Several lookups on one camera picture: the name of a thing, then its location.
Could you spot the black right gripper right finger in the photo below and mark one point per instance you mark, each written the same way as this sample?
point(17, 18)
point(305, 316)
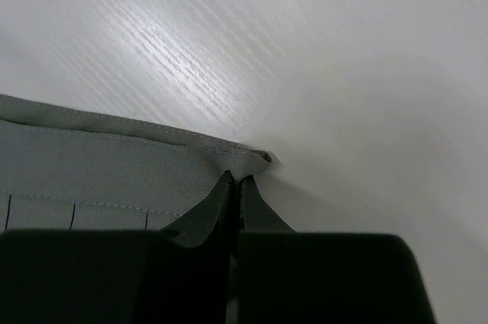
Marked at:
point(289, 277)

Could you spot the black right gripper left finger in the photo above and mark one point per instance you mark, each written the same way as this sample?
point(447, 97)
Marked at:
point(178, 274)

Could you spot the grey pleated skirt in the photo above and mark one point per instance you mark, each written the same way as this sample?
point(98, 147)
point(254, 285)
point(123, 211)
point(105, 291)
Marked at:
point(67, 169)

